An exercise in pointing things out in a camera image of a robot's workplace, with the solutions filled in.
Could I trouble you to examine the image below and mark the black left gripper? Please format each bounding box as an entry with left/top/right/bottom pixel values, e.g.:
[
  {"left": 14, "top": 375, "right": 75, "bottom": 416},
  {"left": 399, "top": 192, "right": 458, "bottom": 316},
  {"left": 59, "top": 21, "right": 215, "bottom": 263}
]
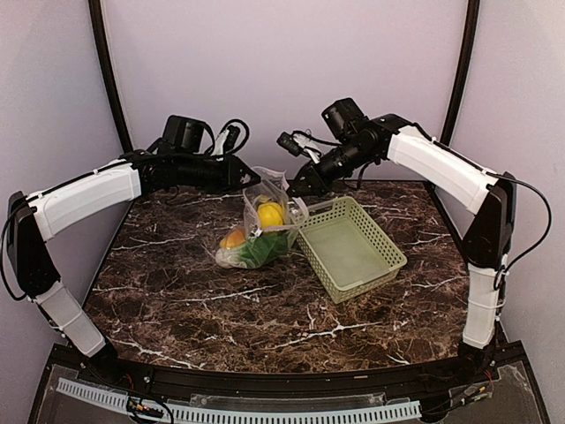
[{"left": 176, "top": 153, "right": 261, "bottom": 193}]

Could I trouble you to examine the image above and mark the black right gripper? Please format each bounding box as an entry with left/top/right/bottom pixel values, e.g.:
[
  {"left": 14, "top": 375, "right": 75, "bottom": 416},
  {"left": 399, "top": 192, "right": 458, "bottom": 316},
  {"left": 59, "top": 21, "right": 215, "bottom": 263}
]
[{"left": 286, "top": 138, "right": 375, "bottom": 196}]

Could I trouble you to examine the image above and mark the clear zip top bag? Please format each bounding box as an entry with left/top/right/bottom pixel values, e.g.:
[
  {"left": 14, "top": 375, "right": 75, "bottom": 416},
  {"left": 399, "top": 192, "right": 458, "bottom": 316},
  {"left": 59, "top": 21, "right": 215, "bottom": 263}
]
[{"left": 215, "top": 166, "right": 309, "bottom": 269}]

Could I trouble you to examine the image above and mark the yellow lemon toy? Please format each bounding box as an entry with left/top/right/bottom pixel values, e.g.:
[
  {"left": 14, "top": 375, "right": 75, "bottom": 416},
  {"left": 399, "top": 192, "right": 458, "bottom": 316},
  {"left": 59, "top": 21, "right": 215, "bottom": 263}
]
[{"left": 257, "top": 202, "right": 284, "bottom": 229}]

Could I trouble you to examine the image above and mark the orange yellow toy food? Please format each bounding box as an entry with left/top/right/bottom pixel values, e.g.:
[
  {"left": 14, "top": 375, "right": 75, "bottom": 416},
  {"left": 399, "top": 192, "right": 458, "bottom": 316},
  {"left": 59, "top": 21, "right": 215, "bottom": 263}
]
[{"left": 220, "top": 227, "right": 246, "bottom": 249}]

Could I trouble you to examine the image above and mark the green white bok choy toy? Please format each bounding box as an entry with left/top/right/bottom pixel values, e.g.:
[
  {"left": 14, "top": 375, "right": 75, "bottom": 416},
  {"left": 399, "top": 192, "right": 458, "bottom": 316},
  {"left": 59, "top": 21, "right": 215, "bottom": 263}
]
[{"left": 215, "top": 231, "right": 290, "bottom": 269}]

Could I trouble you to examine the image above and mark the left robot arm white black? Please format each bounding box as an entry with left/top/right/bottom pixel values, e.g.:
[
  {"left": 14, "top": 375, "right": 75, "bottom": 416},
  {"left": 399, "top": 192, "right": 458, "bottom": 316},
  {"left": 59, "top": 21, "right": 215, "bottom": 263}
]
[{"left": 1, "top": 150, "right": 260, "bottom": 385}]

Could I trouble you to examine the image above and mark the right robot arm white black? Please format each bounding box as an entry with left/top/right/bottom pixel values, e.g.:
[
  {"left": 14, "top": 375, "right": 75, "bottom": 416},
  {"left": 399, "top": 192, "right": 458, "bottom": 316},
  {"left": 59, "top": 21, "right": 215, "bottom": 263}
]
[{"left": 287, "top": 113, "right": 522, "bottom": 383}]

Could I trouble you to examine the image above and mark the pale green plastic basket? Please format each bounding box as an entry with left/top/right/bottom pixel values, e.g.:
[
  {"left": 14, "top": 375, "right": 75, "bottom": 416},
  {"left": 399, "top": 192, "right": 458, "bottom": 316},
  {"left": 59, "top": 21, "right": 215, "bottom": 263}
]
[{"left": 297, "top": 196, "right": 407, "bottom": 304}]

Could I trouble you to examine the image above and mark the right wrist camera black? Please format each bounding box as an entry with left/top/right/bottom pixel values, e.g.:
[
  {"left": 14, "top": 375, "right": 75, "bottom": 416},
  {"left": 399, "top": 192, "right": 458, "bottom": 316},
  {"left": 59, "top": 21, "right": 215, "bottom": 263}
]
[{"left": 321, "top": 97, "right": 368, "bottom": 143}]

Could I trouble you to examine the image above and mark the left black frame post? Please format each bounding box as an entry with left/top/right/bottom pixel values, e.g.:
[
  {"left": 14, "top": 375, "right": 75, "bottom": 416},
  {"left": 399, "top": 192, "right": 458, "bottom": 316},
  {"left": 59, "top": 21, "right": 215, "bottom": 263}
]
[{"left": 87, "top": 0, "right": 142, "bottom": 159}]

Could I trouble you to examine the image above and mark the black frame post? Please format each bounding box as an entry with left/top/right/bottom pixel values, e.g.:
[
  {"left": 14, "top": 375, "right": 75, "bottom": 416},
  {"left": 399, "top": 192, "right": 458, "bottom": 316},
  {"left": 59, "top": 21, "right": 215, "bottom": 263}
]
[
  {"left": 440, "top": 0, "right": 480, "bottom": 147},
  {"left": 87, "top": 0, "right": 142, "bottom": 159}
]

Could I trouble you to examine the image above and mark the white slotted cable duct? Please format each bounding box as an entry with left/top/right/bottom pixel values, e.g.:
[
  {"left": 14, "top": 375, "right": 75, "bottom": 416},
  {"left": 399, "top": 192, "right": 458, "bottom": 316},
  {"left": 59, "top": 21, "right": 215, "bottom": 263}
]
[{"left": 56, "top": 377, "right": 422, "bottom": 423}]

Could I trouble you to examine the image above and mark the right black frame post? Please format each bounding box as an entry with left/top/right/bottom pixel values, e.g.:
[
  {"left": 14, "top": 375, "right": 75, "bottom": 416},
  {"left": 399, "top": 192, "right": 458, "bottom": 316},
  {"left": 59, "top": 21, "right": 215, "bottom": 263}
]
[{"left": 440, "top": 0, "right": 480, "bottom": 147}]

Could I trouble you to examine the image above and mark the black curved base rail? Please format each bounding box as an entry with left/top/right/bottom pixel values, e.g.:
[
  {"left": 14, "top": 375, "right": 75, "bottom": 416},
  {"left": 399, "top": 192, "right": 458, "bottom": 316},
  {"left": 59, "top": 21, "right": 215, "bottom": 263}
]
[{"left": 48, "top": 342, "right": 531, "bottom": 412}]

